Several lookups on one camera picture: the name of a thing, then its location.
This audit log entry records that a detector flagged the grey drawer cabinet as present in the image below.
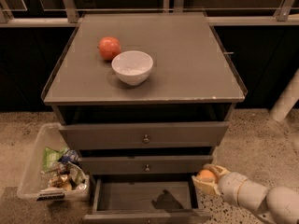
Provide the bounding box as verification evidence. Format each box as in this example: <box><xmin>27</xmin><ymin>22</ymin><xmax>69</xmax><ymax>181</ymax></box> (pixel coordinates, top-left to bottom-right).
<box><xmin>40</xmin><ymin>11</ymin><xmax>249</xmax><ymax>224</ymax></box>

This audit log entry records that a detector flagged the grey top drawer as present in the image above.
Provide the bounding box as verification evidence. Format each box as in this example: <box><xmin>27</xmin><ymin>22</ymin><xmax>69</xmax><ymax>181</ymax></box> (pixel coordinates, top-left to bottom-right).
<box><xmin>59</xmin><ymin>121</ymin><xmax>229</xmax><ymax>150</ymax></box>

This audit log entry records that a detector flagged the metal railing frame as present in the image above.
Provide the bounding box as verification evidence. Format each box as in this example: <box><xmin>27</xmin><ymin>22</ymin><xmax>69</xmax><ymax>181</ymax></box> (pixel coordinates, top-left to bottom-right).
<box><xmin>0</xmin><ymin>0</ymin><xmax>299</xmax><ymax>27</ymax></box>

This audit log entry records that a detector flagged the clear plastic bin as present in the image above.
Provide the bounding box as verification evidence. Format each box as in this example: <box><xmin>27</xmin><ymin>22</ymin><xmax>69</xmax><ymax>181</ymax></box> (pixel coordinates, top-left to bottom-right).
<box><xmin>17</xmin><ymin>123</ymin><xmax>90</xmax><ymax>201</ymax></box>

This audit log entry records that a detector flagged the red apple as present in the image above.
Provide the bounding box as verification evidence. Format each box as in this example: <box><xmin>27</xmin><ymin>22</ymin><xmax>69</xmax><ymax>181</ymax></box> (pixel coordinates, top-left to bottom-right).
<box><xmin>98</xmin><ymin>36</ymin><xmax>121</xmax><ymax>61</ymax></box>

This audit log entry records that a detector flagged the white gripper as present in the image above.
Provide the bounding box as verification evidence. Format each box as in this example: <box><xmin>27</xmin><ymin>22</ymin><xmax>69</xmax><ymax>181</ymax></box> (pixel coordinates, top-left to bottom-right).
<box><xmin>192</xmin><ymin>163</ymin><xmax>249</xmax><ymax>206</ymax></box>

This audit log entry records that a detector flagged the white ceramic bowl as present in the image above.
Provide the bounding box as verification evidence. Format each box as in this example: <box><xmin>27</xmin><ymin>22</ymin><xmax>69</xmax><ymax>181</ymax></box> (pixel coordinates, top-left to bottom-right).
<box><xmin>111</xmin><ymin>50</ymin><xmax>153</xmax><ymax>86</ymax></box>

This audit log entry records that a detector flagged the small orange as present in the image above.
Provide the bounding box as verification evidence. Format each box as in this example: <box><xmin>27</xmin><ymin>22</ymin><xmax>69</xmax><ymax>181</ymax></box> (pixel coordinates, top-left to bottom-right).
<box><xmin>196</xmin><ymin>170</ymin><xmax>217</xmax><ymax>182</ymax></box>

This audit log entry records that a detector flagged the blue snack packet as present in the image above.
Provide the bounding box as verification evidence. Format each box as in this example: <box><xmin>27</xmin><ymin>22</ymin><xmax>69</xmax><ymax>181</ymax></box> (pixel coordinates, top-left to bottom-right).
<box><xmin>60</xmin><ymin>150</ymin><xmax>78</xmax><ymax>163</ymax></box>

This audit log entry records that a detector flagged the grey middle drawer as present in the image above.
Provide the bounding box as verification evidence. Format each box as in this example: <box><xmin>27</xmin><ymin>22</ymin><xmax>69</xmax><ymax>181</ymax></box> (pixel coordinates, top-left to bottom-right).
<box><xmin>79</xmin><ymin>155</ymin><xmax>213</xmax><ymax>175</ymax></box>

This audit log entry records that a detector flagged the gold foil snack packet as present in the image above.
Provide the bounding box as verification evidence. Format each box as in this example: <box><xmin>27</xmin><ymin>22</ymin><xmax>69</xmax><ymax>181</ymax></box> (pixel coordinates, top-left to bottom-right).
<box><xmin>48</xmin><ymin>175</ymin><xmax>69</xmax><ymax>188</ymax></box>

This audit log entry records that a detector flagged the white green snack bag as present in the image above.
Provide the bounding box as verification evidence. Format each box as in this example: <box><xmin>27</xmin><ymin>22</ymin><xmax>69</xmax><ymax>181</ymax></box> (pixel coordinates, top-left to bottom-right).
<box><xmin>67</xmin><ymin>162</ymin><xmax>86</xmax><ymax>185</ymax></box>

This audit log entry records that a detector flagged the grey drawer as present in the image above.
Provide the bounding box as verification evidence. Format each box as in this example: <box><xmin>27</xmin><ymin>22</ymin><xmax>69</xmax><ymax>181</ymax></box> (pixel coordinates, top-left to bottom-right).
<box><xmin>79</xmin><ymin>155</ymin><xmax>213</xmax><ymax>175</ymax></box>
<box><xmin>59</xmin><ymin>121</ymin><xmax>229</xmax><ymax>150</ymax></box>
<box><xmin>84</xmin><ymin>174</ymin><xmax>209</xmax><ymax>224</ymax></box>

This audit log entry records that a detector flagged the grey bottom drawer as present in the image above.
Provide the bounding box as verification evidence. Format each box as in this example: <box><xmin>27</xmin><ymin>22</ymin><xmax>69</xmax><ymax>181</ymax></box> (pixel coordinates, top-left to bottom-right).
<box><xmin>84</xmin><ymin>174</ymin><xmax>209</xmax><ymax>224</ymax></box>

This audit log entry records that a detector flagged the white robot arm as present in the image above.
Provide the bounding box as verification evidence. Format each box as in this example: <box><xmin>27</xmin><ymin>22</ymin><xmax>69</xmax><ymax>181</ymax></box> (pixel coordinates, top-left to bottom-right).
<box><xmin>192</xmin><ymin>75</ymin><xmax>299</xmax><ymax>224</ymax></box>

